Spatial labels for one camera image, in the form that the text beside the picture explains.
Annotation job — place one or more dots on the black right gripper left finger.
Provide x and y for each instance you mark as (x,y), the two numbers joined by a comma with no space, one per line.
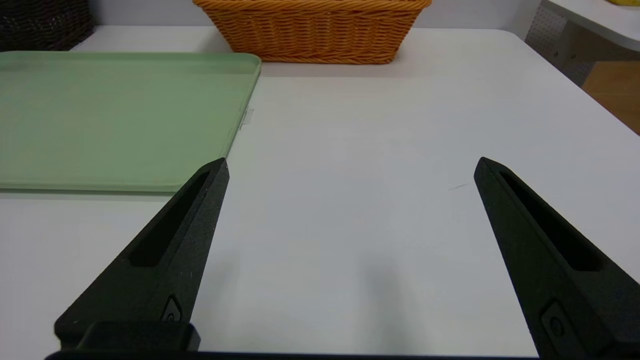
(165,250)

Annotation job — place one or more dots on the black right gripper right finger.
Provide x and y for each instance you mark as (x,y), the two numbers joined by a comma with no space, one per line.
(565,280)

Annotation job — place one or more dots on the dark brown wicker basket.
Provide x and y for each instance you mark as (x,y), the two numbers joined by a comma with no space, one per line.
(40,25)

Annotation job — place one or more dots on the orange wicker basket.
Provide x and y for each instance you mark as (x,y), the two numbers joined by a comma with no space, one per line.
(315,35)

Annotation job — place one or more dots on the light green plastic tray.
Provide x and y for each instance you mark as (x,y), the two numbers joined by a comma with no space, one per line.
(125,125)

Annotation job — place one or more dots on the white side table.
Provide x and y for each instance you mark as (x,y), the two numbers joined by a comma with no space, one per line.
(600,20)

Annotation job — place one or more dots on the yellow flat package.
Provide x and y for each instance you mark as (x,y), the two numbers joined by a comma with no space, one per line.
(625,2)

